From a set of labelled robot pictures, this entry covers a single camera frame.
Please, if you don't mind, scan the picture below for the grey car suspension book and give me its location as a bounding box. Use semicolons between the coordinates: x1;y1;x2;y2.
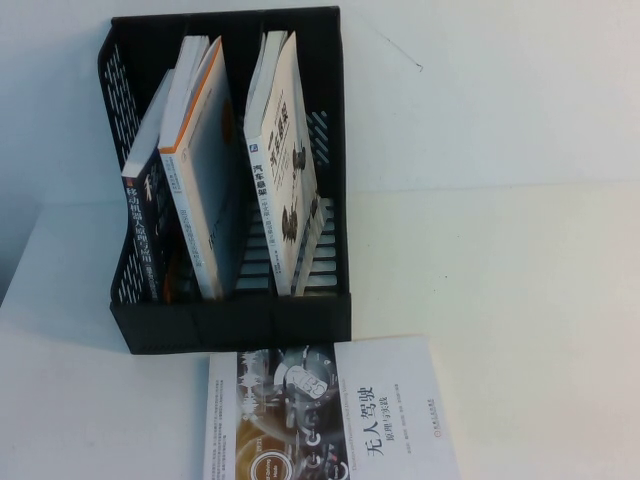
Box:
243;29;322;297

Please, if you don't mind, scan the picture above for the black plastic book stand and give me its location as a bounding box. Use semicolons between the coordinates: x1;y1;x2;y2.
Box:
94;4;353;356

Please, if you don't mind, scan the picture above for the white orange cover book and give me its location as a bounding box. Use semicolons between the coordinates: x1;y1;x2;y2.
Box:
157;34;246;301

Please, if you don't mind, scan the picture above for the white driverless car book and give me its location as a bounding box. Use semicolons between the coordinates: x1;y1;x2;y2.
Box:
202;333;464;480

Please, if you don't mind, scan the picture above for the black spine robot book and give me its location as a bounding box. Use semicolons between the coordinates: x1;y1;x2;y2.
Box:
121;68;176;304

